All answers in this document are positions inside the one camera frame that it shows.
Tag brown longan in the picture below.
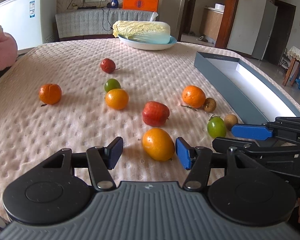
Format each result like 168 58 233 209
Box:
224 114 238 131
203 98 217 113

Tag green tomato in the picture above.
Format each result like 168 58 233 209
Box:
207 115 227 139

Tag orange tangerine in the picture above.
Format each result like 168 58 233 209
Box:
39 83 62 105
182 86 206 108

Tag large yellow-orange citrus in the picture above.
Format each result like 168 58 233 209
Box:
142 128 175 162

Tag red apple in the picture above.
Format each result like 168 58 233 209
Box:
142 101 170 127

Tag wooden kitchen cabinet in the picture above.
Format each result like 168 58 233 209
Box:
200 8 223 42

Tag long grey gift box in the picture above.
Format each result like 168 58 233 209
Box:
194 52 300 125

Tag wooden side table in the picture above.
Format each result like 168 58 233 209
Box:
282 46 300 86

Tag pink textured tablecloth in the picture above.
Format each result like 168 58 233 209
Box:
0 37 300 223

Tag yellow-orange citrus middle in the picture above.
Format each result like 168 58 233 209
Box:
105 89 129 110

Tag small green fruit middle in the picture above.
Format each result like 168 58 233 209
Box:
104 79 121 93

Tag grey refrigerator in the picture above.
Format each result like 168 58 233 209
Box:
252 0 277 60

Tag small red fruit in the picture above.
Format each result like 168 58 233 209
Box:
100 58 120 74

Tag napa cabbage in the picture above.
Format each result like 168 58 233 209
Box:
112 21 171 44

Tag pink plush toy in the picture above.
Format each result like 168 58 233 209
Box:
0 25 18 71

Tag light blue plate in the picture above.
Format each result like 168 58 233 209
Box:
119 36 177 51

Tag grey cloth covered cabinet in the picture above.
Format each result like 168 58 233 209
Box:
55 8 158 39

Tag white chest freezer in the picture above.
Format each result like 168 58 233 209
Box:
0 0 57 54

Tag blue glass bottle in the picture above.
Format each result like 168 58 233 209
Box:
110 0 119 8

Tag black power cable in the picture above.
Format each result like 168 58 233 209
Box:
101 7 114 32

